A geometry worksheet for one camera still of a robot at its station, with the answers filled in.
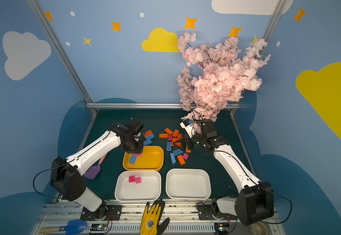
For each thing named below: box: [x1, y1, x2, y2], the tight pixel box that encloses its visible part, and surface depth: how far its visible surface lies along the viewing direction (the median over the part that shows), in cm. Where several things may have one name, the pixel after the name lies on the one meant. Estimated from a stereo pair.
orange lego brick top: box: [164, 127, 173, 136], surface depth 110 cm
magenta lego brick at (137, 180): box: [134, 177, 142, 184], surface depth 87 cm
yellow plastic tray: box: [122, 145, 165, 172], surface depth 94 cm
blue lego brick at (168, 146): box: [166, 141, 172, 152], surface depth 101 cm
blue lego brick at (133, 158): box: [129, 153, 137, 165], surface depth 95 cm
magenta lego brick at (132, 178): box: [128, 175, 136, 183], surface depth 86 cm
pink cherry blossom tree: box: [176, 32, 271, 123], surface depth 70 cm
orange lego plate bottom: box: [176, 154, 186, 166], surface depth 95 cm
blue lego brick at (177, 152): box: [172, 148, 184, 157], surface depth 98 cm
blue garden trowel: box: [39, 219, 88, 235], surface depth 71 cm
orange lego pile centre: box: [171, 129, 183, 146], surface depth 106 cm
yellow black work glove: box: [140, 199, 170, 235], surface depth 73 cm
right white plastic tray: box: [165, 168, 212, 200], surface depth 86 cm
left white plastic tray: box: [114, 170, 162, 203], surface depth 84 cm
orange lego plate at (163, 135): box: [158, 133, 169, 139], surface depth 109 cm
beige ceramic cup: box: [248, 221, 268, 235], surface depth 69 cm
